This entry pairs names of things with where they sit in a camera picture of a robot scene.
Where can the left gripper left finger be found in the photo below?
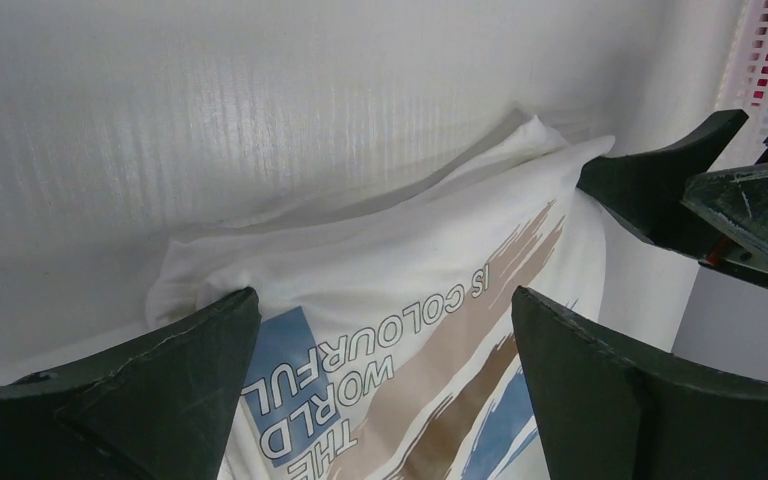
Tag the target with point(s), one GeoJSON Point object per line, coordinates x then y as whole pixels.
{"type": "Point", "coordinates": [159, 406]}

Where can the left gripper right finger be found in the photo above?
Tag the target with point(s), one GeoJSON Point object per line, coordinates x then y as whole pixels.
{"type": "Point", "coordinates": [608, 406]}

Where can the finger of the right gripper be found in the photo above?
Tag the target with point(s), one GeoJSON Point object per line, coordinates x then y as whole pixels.
{"type": "Point", "coordinates": [643, 192]}
{"type": "Point", "coordinates": [734, 202]}

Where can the white printed t shirt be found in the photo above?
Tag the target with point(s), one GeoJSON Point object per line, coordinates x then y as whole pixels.
{"type": "Point", "coordinates": [386, 348]}

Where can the white plastic basket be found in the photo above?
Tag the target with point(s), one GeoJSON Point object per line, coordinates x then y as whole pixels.
{"type": "Point", "coordinates": [745, 86]}

